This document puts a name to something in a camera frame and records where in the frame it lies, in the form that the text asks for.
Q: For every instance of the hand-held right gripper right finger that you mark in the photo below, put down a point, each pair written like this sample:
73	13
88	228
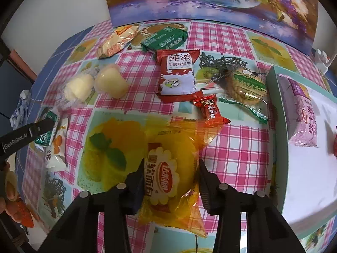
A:
204	189

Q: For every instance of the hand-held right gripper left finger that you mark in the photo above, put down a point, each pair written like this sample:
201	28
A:
138	195

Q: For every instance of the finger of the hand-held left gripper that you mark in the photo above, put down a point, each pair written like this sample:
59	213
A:
42	127

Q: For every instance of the small green white packet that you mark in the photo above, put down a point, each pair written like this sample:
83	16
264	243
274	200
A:
43	139

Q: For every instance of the yellow bread packet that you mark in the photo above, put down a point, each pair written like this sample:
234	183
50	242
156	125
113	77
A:
173	163

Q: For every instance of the small red candy packet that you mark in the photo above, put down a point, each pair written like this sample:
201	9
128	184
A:
209	110

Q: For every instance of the white box with teal rim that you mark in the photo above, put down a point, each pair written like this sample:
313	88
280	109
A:
305	179

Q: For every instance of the red milk biscuit packet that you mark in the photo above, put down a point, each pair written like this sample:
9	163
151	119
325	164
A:
177	76

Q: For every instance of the person's left hand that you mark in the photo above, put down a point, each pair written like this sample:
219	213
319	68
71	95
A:
9	187

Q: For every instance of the blue white crumpled packet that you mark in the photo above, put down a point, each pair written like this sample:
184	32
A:
19	110

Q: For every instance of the white packet with orange print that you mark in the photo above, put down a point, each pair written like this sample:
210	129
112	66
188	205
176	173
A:
58	150

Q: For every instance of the pale yellow jelly cup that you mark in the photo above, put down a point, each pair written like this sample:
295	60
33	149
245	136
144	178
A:
79	87
112	81

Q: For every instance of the reddish brown board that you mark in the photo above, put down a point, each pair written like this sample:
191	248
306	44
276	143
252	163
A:
23	63

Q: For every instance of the clear biscuit packet green edges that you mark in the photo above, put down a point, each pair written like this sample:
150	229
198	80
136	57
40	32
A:
244	89

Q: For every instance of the orange white snack packet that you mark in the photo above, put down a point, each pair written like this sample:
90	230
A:
115	42

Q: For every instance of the pink snack packet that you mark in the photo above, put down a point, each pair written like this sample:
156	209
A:
300	110

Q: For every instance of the dark green snack packet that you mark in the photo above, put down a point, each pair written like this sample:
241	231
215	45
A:
164	39

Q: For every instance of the white plug adapter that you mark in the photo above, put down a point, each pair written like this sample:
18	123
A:
322	58

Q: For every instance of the flower painting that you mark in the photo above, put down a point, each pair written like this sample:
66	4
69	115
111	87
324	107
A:
210	8

